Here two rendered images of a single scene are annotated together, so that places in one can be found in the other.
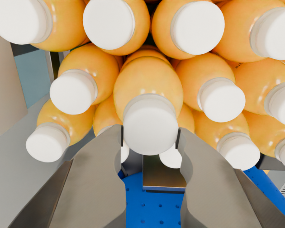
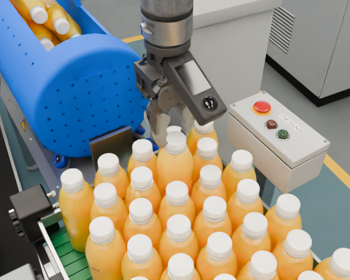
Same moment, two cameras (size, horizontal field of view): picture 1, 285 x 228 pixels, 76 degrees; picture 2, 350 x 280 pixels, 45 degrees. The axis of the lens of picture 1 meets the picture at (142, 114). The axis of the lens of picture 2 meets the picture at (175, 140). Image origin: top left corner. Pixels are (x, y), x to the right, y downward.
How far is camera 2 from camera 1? 65 cm
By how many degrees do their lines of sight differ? 27
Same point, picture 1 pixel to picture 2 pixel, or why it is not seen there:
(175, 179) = (109, 142)
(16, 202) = not seen: hidden behind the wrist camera
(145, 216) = (116, 109)
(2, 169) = (225, 93)
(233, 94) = (141, 179)
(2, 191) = (213, 78)
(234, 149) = (116, 161)
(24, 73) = not seen: hidden behind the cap
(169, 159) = (143, 142)
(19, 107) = (230, 136)
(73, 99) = (205, 143)
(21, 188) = not seen: hidden behind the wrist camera
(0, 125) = (231, 121)
